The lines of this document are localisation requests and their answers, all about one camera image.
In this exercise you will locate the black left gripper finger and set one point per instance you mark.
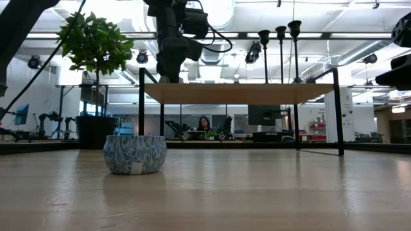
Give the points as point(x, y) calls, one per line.
point(177, 54)
point(162, 61)

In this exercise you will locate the black metal candlestick holder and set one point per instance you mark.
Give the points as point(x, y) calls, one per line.
point(294, 26)
point(281, 31)
point(264, 35)

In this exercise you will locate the dark laptop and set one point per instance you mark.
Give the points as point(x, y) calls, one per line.
point(196, 135)

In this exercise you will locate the black ceiling spotlight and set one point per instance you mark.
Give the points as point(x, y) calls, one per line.
point(142, 57)
point(252, 53)
point(33, 62)
point(370, 58)

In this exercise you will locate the black background robot arm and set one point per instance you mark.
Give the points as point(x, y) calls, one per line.
point(176, 128)
point(226, 126)
point(53, 123)

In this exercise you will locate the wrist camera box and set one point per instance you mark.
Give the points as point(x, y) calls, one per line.
point(196, 22)
point(403, 30)

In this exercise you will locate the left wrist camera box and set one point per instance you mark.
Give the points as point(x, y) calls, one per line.
point(196, 22)

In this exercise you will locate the white round column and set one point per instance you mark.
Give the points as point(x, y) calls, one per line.
point(348, 122)

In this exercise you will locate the person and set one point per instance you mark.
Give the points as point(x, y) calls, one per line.
point(204, 123)

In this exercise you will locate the small plant in white pot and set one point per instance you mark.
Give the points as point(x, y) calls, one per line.
point(211, 135)

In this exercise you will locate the black background rig frame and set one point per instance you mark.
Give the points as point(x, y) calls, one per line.
point(61, 109)

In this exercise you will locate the wooden shelf black metal frame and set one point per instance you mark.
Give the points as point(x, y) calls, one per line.
point(237, 93)

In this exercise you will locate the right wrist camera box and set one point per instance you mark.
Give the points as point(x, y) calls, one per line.
point(403, 30)

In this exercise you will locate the green plant in black pot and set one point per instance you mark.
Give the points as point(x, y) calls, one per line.
point(96, 48)

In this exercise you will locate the red storage shelf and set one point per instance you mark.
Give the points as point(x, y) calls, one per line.
point(318, 128)

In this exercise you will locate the blue storage crates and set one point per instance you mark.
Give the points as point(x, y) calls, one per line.
point(125, 126)

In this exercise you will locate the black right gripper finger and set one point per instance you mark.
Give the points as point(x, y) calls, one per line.
point(403, 62)
point(398, 80)

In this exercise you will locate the blue patterned ceramic bowl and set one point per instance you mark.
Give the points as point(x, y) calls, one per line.
point(135, 154)

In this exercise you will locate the blue lit monitor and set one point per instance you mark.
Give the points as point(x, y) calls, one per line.
point(22, 114)

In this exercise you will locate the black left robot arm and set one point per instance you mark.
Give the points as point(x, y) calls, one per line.
point(19, 32)

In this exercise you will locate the rectangular ceiling lamp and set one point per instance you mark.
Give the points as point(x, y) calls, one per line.
point(398, 109)

